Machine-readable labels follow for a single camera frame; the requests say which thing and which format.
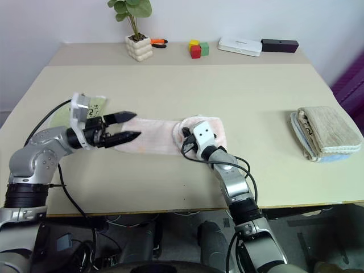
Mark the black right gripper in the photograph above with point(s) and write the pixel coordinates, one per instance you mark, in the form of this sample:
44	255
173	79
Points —
187	132

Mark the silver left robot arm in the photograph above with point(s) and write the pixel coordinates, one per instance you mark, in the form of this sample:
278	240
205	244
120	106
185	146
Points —
31	162

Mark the dark rounded shape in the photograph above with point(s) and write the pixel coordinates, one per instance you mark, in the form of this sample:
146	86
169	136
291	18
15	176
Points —
213	241

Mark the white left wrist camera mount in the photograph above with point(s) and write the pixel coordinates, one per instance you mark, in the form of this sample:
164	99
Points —
76	113

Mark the pink fluffy towel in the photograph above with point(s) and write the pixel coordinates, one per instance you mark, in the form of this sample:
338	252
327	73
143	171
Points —
153	136

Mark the round-leaved plant in white pot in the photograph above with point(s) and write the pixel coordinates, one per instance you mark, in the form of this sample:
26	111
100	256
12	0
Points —
139	49

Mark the folded beige towel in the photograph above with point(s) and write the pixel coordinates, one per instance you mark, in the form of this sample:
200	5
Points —
327	128

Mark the folded pale blue towel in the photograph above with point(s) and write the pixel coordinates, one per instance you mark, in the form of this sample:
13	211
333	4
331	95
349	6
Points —
335	158

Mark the long black box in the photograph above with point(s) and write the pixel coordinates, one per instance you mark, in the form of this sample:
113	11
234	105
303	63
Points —
280	45

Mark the red wooden cube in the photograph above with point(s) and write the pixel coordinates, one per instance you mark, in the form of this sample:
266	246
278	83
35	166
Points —
195	52

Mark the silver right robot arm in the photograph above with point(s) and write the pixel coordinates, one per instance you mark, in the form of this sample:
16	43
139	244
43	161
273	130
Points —
233	182

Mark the green wooden cube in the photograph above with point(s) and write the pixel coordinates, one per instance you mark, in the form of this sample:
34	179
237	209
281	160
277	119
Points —
204	49

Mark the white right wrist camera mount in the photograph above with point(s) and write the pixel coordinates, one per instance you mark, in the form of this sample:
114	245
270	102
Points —
203	133

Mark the yellow wooden cube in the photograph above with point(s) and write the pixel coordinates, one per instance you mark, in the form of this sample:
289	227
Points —
194	42

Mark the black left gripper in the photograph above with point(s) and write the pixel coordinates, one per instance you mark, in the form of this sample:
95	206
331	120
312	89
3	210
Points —
95	133

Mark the flat white plastic box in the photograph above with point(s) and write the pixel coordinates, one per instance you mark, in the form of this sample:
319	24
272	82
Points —
239	45

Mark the purple ribbed panel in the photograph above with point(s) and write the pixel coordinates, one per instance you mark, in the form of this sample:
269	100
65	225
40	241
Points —
352	76

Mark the light green cloth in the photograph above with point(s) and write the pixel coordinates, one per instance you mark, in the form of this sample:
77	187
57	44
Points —
59	118

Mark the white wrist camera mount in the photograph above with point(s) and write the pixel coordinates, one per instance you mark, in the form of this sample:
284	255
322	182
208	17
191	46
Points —
203	133
76	113

